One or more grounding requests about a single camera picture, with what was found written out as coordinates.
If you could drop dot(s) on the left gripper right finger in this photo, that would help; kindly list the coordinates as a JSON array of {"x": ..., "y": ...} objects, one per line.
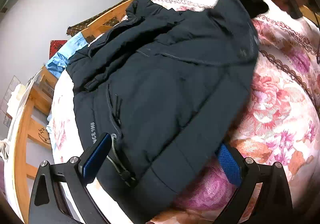
[{"x": 273, "y": 205}]

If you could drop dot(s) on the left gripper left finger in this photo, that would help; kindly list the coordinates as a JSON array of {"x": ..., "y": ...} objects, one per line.
[{"x": 48, "y": 203}]

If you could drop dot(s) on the dark navy puffer jacket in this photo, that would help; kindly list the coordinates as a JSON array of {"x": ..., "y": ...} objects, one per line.
[{"x": 166, "y": 85}]

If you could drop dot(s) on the wooden side shelf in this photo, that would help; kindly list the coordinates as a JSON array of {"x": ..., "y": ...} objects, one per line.
[{"x": 15, "y": 103}]

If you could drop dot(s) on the floral bed quilt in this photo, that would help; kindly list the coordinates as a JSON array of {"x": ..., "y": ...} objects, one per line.
[{"x": 280, "y": 123}]

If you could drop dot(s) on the light blue shirt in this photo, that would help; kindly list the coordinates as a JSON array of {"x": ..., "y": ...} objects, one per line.
[{"x": 58, "y": 63}]

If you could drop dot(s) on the wooden bed frame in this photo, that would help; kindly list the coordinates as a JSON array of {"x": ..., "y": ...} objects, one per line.
[{"x": 187, "y": 111}]

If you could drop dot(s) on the red paper wall decoration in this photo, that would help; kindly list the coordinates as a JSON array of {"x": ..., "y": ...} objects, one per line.
[{"x": 55, "y": 45}]

